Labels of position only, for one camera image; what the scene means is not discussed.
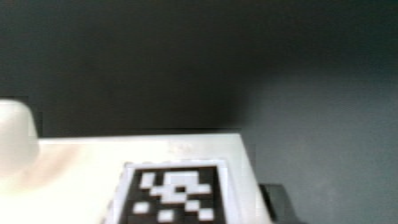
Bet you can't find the white drawer front tagged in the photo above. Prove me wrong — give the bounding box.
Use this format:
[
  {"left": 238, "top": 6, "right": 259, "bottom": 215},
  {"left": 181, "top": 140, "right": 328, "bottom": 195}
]
[{"left": 0, "top": 100, "right": 270, "bottom": 224}]

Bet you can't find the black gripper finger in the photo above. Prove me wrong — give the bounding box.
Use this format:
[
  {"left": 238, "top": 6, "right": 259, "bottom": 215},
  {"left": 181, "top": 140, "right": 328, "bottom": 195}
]
[{"left": 259, "top": 184, "right": 296, "bottom": 224}]

